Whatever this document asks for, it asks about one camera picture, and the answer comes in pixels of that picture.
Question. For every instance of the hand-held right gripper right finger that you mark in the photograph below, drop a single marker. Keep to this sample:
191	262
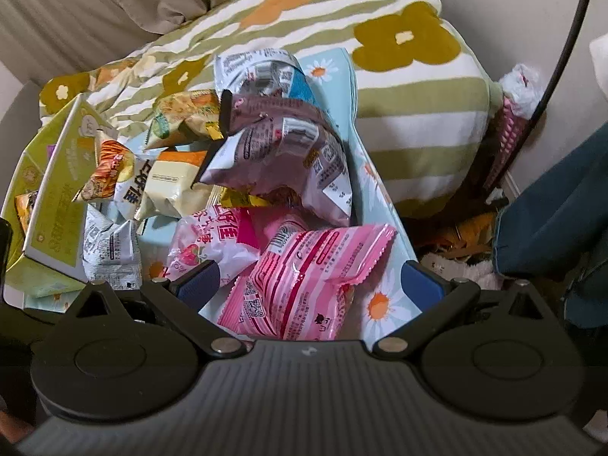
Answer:
420	285

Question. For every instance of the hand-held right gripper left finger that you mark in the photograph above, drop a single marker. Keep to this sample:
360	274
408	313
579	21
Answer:
199	285

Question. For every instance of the pink striped snack packet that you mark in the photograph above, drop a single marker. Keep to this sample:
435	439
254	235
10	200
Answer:
304	280

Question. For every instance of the orange snack packet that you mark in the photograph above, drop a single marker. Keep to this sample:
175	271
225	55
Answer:
107	166

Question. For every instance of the white blue snack packet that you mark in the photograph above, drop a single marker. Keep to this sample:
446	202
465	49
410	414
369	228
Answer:
256	69

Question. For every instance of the white fluffy cloth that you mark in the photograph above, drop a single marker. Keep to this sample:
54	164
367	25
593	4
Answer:
456	270

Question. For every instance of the pink strawberry snack packet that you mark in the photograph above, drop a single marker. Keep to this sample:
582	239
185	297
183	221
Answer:
209	242

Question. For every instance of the orange dark cloth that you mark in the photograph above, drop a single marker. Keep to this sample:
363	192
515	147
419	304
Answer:
465	235

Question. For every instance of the light blue daisy cloth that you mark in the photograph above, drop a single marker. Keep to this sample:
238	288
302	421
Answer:
380	209

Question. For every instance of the grey white snack packet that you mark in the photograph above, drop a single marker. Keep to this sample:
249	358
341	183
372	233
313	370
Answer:
111	247

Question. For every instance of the gold snack packet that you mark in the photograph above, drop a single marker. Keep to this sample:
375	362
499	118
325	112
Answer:
242	198

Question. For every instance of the cream yellow snack packet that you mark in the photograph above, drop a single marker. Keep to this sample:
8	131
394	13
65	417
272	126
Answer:
175	180

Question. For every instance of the white black-lettered snack packet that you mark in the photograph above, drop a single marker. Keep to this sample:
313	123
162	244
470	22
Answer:
133	185

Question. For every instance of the purple white snack packet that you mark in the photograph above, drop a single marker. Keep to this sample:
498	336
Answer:
285	180

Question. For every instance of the dark teal cloth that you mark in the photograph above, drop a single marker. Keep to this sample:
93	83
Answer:
555	209

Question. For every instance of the yellow green snack packet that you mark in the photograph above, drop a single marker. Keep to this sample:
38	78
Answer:
180	118

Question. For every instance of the green cardboard box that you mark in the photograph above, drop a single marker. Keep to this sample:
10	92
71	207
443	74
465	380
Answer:
61	190

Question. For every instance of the pink checkered object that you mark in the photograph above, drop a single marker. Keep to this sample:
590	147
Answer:
508	142

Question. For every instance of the green striped floral blanket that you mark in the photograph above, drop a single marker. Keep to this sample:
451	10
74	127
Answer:
418	104

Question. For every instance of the brown snack packet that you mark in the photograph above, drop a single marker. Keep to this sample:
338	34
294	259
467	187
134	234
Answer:
280	107

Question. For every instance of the white plastic bag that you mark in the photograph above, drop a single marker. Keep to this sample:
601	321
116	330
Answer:
520	88

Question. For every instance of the grey headboard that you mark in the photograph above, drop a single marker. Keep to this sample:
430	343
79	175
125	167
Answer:
19	99

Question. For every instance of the beige curtain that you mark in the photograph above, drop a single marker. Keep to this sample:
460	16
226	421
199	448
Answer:
71	9

